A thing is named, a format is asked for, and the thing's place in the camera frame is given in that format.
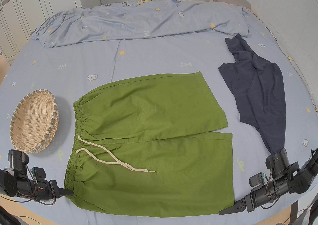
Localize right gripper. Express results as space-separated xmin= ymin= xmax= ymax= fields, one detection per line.
xmin=219 ymin=183 xmax=276 ymax=215

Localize round woven basket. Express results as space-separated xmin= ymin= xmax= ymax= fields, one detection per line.
xmin=10 ymin=89 xmax=59 ymax=154

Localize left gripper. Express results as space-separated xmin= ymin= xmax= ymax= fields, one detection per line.
xmin=33 ymin=180 xmax=74 ymax=201

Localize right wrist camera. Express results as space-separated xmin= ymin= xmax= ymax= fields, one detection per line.
xmin=249 ymin=173 xmax=265 ymax=188

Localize white wardrobe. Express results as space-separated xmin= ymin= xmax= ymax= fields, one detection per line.
xmin=0 ymin=0 xmax=82 ymax=65

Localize green shorts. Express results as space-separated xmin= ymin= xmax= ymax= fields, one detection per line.
xmin=63 ymin=71 xmax=235 ymax=218

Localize bed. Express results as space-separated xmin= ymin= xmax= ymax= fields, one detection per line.
xmin=0 ymin=0 xmax=318 ymax=225

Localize pale blue quilt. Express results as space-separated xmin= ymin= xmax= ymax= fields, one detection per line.
xmin=30 ymin=0 xmax=250 ymax=49

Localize dark blue garment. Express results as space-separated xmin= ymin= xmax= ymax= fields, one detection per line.
xmin=218 ymin=33 xmax=286 ymax=153

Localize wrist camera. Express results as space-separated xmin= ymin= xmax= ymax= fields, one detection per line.
xmin=30 ymin=167 xmax=47 ymax=182
xmin=249 ymin=173 xmax=265 ymax=188

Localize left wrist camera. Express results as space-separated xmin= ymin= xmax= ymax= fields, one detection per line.
xmin=30 ymin=167 xmax=47 ymax=182

